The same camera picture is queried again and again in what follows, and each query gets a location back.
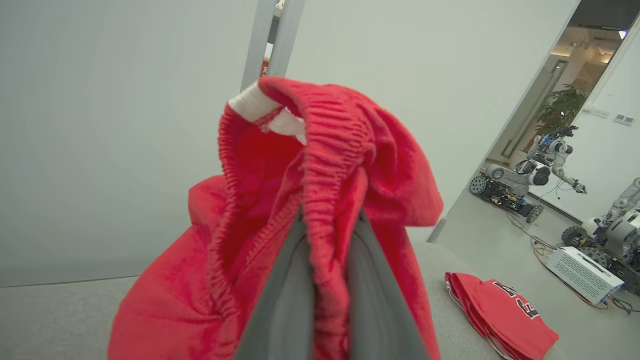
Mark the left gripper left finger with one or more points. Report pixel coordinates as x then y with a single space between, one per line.
285 310

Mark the white wall switch panel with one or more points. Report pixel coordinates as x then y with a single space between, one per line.
624 119

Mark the green potted plant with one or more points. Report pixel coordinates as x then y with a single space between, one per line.
562 107

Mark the red shorts with white stripe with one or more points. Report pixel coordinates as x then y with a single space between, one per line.
340 165

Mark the white grey wheeled robot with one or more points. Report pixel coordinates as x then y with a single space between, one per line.
617 230

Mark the grey wheeled robot with arm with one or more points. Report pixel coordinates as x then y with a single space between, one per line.
515 180

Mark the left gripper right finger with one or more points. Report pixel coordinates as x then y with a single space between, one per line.
375 310

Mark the white perforated equipment box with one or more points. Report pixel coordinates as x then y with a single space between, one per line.
582 272

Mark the grey partition post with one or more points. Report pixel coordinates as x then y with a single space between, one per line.
292 30
257 40

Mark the red jersey with black lettering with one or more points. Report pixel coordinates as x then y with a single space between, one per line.
500 315

